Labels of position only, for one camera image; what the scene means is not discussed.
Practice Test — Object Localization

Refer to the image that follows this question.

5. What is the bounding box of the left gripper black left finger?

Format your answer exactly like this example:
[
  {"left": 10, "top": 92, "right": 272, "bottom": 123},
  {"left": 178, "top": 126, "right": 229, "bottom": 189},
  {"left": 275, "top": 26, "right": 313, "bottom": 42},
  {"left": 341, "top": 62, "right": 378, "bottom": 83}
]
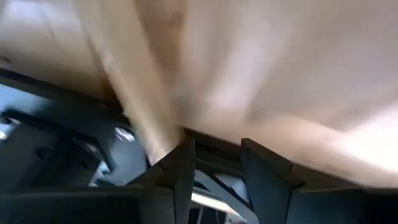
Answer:
[{"left": 129, "top": 136, "right": 196, "bottom": 224}]

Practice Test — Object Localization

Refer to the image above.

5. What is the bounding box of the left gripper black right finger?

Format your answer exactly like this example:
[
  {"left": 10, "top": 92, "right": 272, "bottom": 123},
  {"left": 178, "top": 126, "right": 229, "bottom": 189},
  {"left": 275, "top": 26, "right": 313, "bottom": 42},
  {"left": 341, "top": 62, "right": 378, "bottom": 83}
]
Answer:
[{"left": 241, "top": 138, "right": 364, "bottom": 224}]

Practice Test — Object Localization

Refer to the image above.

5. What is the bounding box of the beige and green gardening bag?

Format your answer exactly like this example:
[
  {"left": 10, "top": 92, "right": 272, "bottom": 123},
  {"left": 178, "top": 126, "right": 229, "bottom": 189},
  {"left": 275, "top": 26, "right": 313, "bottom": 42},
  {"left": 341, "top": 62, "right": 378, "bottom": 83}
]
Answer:
[{"left": 0, "top": 0, "right": 398, "bottom": 189}]

